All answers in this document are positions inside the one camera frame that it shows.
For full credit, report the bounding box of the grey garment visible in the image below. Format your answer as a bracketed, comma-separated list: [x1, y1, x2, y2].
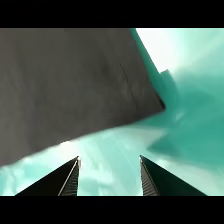
[0, 27, 166, 168]

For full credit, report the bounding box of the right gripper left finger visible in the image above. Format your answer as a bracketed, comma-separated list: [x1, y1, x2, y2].
[14, 155, 81, 197]

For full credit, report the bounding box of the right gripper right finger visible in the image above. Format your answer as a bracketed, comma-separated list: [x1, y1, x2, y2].
[139, 154, 208, 197]

